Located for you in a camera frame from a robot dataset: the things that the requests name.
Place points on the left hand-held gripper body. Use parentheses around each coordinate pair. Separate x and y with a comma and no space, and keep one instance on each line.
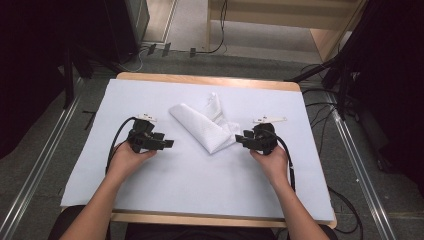
(141,135)

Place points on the person's dark clothing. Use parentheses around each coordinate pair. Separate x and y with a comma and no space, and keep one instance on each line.
(200,234)

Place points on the white mesh laundry bag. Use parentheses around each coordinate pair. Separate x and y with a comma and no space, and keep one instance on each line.
(203,128)

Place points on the wooden table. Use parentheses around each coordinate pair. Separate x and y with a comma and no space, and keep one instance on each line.
(206,80)

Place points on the metal floor rail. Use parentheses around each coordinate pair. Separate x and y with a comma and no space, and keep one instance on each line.
(40,166)
(361,173)

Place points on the dark cabinet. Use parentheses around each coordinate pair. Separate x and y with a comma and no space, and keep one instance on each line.
(138,20)

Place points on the white table mat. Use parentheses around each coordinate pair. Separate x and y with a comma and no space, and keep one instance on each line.
(186,186)

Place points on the dark floor plug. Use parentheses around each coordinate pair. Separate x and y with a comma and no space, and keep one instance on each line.
(166,49)
(151,49)
(192,52)

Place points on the person's left hand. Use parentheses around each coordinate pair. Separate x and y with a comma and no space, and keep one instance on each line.
(125,161)

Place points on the person's right hand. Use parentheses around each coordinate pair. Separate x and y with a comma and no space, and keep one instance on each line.
(275,165)

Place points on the black tripod stand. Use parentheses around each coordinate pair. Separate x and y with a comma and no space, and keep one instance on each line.
(316,70)

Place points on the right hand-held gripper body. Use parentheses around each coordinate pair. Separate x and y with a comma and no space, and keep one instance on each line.
(266,138)

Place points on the black curtain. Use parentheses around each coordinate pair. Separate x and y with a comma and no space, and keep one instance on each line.
(393,83)
(30,66)

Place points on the light wooden furniture frame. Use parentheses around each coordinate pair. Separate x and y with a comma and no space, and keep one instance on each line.
(321,40)

